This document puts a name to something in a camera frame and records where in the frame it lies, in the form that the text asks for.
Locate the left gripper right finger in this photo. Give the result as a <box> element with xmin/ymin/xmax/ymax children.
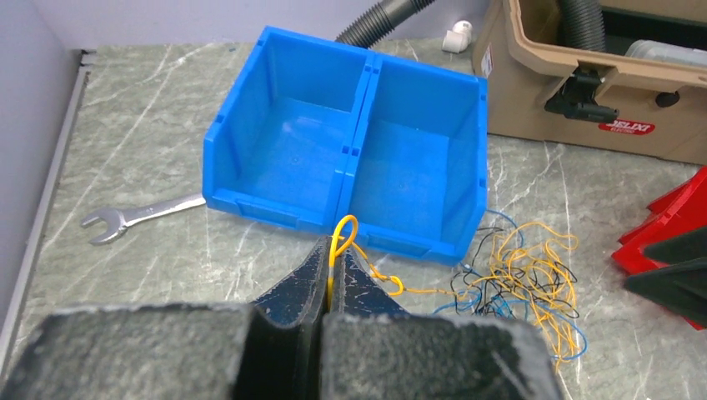
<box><xmin>320</xmin><ymin>251</ymin><xmax>562</xmax><ymax>399</ymax></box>

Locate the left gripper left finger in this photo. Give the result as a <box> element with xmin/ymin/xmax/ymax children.
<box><xmin>1</xmin><ymin>237</ymin><xmax>330</xmax><ymax>399</ymax></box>

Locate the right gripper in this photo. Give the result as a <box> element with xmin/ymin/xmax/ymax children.
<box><xmin>624</xmin><ymin>227</ymin><xmax>706</xmax><ymax>328</ymax></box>

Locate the black cable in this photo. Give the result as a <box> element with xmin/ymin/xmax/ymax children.
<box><xmin>449</xmin><ymin>226</ymin><xmax>581</xmax><ymax>322</ymax></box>

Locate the red storage bin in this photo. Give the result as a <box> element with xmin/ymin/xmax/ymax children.
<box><xmin>612</xmin><ymin>167</ymin><xmax>706</xmax><ymax>329</ymax></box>

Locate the silver wrench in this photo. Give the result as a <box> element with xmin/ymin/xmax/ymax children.
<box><xmin>80</xmin><ymin>193</ymin><xmax>206</xmax><ymax>246</ymax></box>

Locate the blue double storage bin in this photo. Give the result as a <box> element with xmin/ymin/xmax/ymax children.
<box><xmin>202</xmin><ymin>27</ymin><xmax>488</xmax><ymax>265</ymax></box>

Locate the grey plastic organiser box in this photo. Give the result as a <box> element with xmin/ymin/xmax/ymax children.
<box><xmin>625</xmin><ymin>40</ymin><xmax>706</xmax><ymax>68</ymax></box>

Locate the tan tool case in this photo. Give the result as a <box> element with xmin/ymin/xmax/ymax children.
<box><xmin>472</xmin><ymin>1</ymin><xmax>706</xmax><ymax>164</ymax></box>

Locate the white pipe fitting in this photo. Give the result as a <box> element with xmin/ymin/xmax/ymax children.
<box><xmin>441</xmin><ymin>20</ymin><xmax>474</xmax><ymax>54</ymax></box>

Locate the grey corrugated hose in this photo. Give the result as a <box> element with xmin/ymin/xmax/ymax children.
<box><xmin>334</xmin><ymin>0</ymin><xmax>609</xmax><ymax>53</ymax></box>

